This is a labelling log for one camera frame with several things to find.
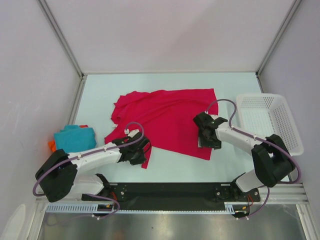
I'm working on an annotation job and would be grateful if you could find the red t shirt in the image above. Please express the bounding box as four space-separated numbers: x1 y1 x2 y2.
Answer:
104 88 219 161

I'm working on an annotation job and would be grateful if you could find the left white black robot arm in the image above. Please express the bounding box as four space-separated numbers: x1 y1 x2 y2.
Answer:
32 131 152 203

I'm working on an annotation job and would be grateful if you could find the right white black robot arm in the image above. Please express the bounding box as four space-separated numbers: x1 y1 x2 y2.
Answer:
193 112 296 201

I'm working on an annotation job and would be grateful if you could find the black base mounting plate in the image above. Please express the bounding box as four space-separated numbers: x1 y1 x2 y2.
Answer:
81 181 261 213

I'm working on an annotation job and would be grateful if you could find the white plastic basket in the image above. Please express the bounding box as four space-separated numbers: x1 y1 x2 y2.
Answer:
236 93 304 156

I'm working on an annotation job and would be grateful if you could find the teal folded t shirt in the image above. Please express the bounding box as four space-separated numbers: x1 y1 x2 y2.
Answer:
53 125 97 153

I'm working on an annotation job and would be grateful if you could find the orange folded t shirt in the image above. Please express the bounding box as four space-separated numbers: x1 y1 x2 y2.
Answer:
47 140 57 153

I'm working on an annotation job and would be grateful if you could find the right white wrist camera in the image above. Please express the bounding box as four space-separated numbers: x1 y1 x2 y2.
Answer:
204 111 219 122

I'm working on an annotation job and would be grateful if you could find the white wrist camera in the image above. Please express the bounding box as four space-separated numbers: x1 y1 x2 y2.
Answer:
124 128 140 138
204 111 219 122

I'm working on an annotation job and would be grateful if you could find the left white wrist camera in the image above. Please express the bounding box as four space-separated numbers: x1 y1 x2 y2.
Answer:
124 128 140 138

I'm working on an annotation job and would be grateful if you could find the white slotted cable duct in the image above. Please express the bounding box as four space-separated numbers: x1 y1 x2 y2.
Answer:
45 203 248 215

